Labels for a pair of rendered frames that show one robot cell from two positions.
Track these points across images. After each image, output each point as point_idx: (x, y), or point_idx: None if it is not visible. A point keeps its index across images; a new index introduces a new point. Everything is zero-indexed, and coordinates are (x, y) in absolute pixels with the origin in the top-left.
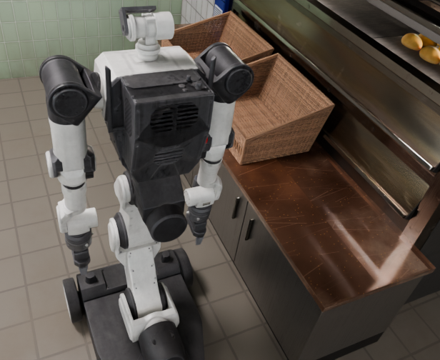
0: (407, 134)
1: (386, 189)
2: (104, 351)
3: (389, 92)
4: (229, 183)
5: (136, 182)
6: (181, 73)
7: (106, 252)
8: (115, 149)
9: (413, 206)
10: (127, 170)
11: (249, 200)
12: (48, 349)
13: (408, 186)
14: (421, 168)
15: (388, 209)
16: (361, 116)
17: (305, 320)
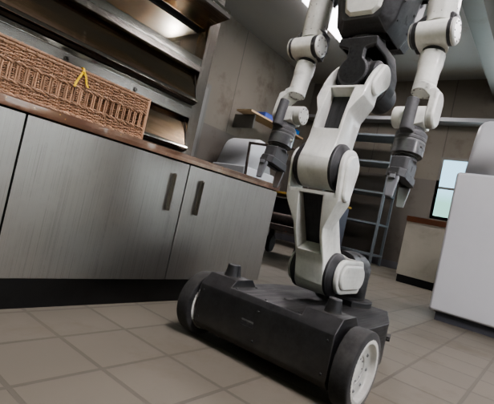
0: (170, 83)
1: (163, 137)
2: (379, 321)
3: (140, 52)
4: (150, 167)
5: (394, 60)
6: None
7: (198, 393)
8: (400, 29)
9: (184, 139)
10: (368, 64)
11: (196, 160)
12: None
13: (173, 127)
14: (181, 107)
15: None
16: (119, 80)
17: (265, 218)
